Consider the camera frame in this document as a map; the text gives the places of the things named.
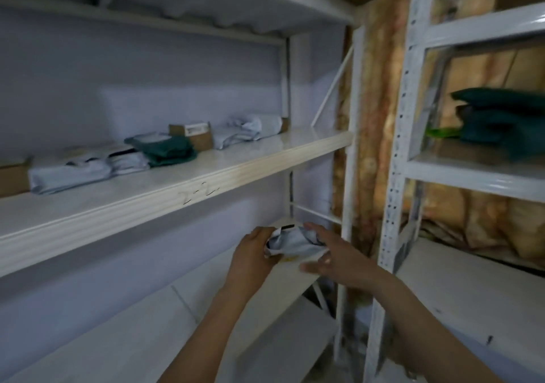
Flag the person's left forearm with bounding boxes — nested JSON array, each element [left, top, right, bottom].
[[158, 280, 256, 383]]

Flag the long grey mailer bag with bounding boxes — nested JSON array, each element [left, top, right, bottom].
[[29, 149, 150, 195]]

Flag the white metal shelving unit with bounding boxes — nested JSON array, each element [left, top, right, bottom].
[[0, 0, 367, 383]]

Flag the dark teal folded bags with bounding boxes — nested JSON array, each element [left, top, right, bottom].
[[450, 87, 545, 160]]

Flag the brown cardboard box white label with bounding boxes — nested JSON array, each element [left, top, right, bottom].
[[169, 122, 214, 151]]

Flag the person's left hand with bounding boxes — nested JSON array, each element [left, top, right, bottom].
[[227, 226, 284, 294]]

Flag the crumpled grey mailer bag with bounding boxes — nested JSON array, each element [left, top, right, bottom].
[[211, 114, 284, 149]]

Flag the person's right forearm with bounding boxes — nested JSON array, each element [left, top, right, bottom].
[[370, 274, 503, 383]]

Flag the orange patterned curtain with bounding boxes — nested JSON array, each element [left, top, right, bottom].
[[332, 0, 545, 270]]

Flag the person's right hand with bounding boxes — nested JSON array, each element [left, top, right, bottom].
[[300, 222, 386, 290]]

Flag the plain brown cardboard box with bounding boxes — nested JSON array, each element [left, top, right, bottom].
[[0, 157, 32, 199]]

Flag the white perforated shelving rack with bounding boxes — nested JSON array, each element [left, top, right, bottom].
[[362, 0, 545, 383]]

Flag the small grey mailer bag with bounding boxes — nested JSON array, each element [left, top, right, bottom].
[[264, 224, 329, 261]]

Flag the dark green mailer bag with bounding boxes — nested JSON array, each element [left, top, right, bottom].
[[124, 133, 198, 167]]

